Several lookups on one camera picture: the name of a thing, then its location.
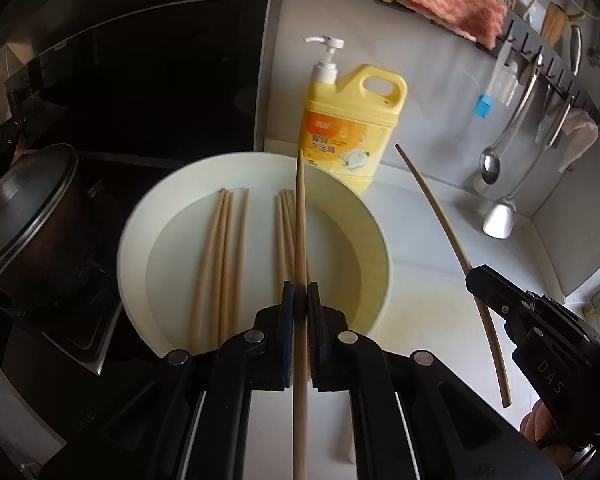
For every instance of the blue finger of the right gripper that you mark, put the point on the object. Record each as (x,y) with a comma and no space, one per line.
(496,292)

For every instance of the white round basin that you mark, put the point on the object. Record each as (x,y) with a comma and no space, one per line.
(163,240)

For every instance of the white hanging rag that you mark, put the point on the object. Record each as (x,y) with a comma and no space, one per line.
(581,132)

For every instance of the pot with glass lid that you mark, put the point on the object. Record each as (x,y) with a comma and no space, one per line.
(39,202)

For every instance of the black wall hook rail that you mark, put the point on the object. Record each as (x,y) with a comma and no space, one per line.
(557,72)

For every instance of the blue silicone basting brush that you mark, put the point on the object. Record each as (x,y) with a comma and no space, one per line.
(484,102)

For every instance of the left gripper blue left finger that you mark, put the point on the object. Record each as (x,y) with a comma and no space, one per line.
(286,325)

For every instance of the yellow dish soap bottle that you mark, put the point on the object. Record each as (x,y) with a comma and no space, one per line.
(347,121)

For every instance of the steel ladle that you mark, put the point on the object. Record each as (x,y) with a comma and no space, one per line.
(489,161)

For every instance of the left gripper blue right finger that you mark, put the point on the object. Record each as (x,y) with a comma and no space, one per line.
(317,336)

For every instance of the person's right hand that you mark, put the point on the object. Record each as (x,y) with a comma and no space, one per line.
(538,427)

